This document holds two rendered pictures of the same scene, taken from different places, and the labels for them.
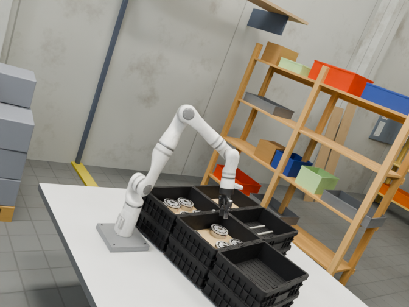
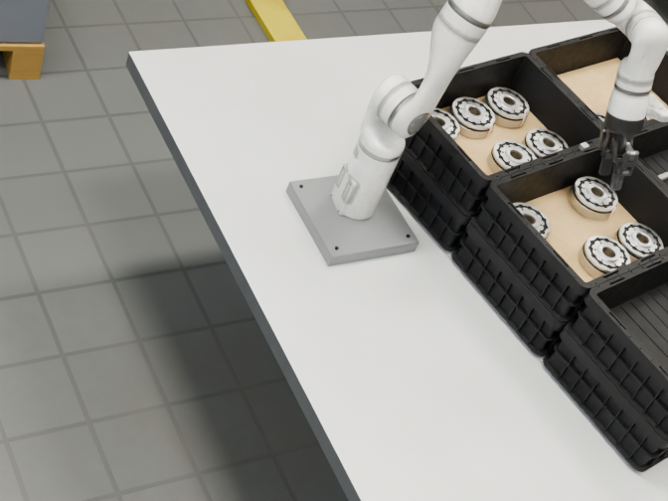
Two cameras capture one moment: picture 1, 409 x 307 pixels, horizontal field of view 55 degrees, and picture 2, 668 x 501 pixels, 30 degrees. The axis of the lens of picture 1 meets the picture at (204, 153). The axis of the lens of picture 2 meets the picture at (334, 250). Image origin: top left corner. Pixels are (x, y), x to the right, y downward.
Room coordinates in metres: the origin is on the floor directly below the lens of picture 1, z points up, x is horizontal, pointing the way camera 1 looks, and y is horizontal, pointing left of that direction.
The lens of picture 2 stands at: (-0.13, 0.36, 2.47)
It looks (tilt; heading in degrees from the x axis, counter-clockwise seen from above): 44 degrees down; 357
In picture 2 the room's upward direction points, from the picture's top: 24 degrees clockwise
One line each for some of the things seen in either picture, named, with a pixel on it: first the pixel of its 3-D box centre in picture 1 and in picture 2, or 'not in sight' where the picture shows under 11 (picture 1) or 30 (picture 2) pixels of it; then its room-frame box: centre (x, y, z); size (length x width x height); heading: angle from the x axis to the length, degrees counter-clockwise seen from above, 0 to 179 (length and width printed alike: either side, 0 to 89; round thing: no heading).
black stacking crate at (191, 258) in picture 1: (209, 255); (565, 262); (1.87, -0.22, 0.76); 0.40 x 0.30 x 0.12; 141
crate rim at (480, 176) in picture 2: (183, 200); (505, 115); (2.06, 0.01, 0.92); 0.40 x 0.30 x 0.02; 141
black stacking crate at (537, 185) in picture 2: (216, 238); (586, 229); (1.87, -0.22, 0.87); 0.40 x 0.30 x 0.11; 141
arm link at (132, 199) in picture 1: (137, 190); (392, 118); (1.83, 0.25, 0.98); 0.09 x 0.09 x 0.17; 55
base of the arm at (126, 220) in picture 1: (128, 217); (367, 175); (1.83, 0.24, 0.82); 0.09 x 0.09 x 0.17; 34
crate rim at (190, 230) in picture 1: (220, 229); (597, 213); (1.87, -0.22, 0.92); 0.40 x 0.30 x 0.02; 141
